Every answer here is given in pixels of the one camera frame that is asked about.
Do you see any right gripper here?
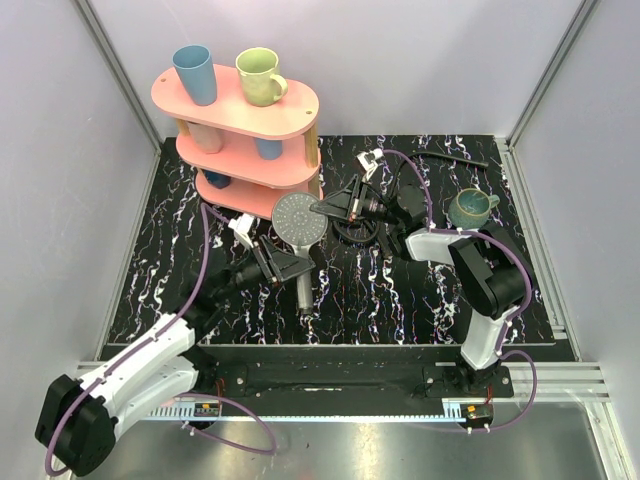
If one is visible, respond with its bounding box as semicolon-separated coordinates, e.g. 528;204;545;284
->
310;175;402;227

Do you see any grey shower head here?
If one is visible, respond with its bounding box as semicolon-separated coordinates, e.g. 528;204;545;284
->
270;191;330;316

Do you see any black shower hose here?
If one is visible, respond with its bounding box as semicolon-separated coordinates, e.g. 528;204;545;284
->
329;149;490;259

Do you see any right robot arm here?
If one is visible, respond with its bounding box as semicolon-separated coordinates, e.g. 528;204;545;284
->
310;176;534;397

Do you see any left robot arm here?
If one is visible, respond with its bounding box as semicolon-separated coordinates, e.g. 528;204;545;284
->
35;236;315;476

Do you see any pink three-tier shelf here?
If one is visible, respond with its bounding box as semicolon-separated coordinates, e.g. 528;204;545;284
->
151;65;323;220

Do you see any dark blue cup on shelf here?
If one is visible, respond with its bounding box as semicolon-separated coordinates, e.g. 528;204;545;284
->
202;170;231;189

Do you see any pink cup on shelf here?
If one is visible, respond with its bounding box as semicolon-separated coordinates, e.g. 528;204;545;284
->
187;122;224;154

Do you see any light green mug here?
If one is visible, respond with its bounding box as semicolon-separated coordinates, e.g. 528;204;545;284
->
235;47;288;107

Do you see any teal ceramic mug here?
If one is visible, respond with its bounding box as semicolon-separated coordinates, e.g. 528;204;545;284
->
447;188;500;230

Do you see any tall blue cup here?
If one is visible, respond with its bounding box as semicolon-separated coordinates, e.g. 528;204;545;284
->
172;45;217;106

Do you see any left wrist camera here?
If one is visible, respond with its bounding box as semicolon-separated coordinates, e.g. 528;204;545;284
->
228;213;256;250

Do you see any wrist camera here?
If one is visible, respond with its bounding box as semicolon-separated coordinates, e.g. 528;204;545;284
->
356;148;384;182
228;213;256;250

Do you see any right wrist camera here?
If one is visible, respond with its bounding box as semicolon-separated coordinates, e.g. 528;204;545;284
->
356;148;384;182

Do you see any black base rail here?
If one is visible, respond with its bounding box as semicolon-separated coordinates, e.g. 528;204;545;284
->
196;345;515;417

